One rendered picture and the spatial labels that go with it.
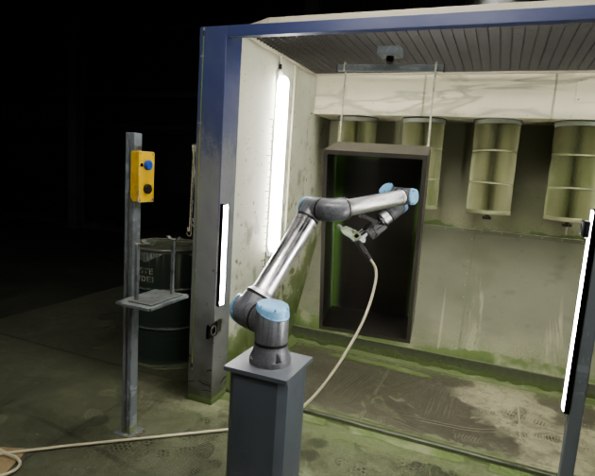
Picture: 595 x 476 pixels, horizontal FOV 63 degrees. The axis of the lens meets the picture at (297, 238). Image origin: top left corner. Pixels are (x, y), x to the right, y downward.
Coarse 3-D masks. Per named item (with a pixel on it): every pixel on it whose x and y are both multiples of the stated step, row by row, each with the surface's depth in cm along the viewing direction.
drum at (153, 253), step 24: (192, 240) 395; (144, 264) 347; (168, 264) 346; (144, 288) 348; (168, 288) 348; (144, 312) 351; (168, 312) 351; (144, 336) 354; (168, 336) 354; (144, 360) 356; (168, 360) 356
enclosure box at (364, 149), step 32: (352, 160) 319; (384, 160) 313; (416, 160) 307; (352, 192) 326; (352, 224) 333; (416, 224) 284; (352, 256) 341; (384, 256) 333; (416, 256) 290; (320, 288) 317; (352, 288) 349; (384, 288) 341; (416, 288) 326; (320, 320) 325; (352, 320) 337; (384, 320) 338
